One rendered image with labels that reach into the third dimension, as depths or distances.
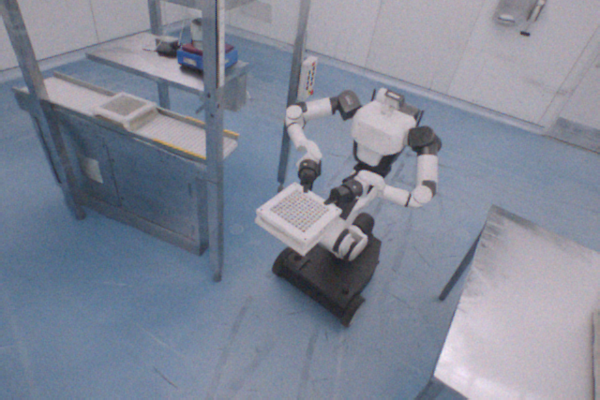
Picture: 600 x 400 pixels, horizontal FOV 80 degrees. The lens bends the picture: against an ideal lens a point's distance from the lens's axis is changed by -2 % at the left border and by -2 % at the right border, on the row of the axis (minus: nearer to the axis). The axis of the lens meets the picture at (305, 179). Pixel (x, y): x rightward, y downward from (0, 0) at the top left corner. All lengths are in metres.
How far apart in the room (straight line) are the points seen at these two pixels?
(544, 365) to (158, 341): 1.78
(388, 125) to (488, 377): 1.05
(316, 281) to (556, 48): 3.97
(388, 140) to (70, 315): 1.95
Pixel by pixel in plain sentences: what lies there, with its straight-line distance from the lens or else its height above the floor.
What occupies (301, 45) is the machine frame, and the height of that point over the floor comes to 1.24.
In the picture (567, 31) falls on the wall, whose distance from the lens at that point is 5.15.
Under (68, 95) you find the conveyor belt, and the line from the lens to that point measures 2.61.
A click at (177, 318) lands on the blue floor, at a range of 2.33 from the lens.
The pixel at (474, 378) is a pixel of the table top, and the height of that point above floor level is 0.82.
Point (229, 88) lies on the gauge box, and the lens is 1.86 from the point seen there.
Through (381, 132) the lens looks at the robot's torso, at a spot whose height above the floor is 1.16.
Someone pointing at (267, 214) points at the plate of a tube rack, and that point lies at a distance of 1.41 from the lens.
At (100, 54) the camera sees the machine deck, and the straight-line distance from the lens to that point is 1.94.
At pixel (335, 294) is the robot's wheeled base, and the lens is 2.21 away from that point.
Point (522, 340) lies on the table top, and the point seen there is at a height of 0.82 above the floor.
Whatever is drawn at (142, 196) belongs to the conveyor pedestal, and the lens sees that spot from 2.47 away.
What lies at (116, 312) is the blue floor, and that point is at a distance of 2.42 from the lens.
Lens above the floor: 2.00
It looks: 39 degrees down
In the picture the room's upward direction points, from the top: 10 degrees clockwise
